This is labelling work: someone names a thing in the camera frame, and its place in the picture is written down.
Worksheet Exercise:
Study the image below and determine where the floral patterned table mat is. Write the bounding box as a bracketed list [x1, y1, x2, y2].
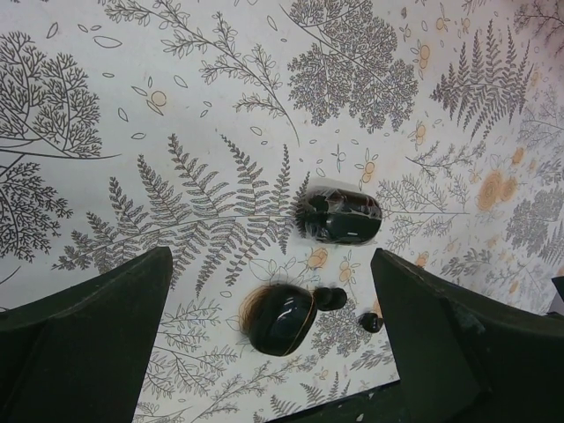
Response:
[1, 1, 563, 422]

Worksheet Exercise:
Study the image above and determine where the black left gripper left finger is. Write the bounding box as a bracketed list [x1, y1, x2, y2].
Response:
[1, 247, 173, 422]

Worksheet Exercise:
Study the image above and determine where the black taped earbud charging case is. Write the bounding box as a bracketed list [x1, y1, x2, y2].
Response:
[295, 177, 383, 246]

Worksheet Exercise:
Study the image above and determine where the black wireless earbud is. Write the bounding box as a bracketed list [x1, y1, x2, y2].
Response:
[313, 287, 348, 311]
[359, 312, 384, 334]

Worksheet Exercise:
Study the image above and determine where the glossy black gold-trimmed case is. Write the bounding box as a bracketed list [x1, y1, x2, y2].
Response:
[239, 284, 317, 357]

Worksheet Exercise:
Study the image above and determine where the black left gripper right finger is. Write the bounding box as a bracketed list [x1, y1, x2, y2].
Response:
[371, 249, 563, 422]

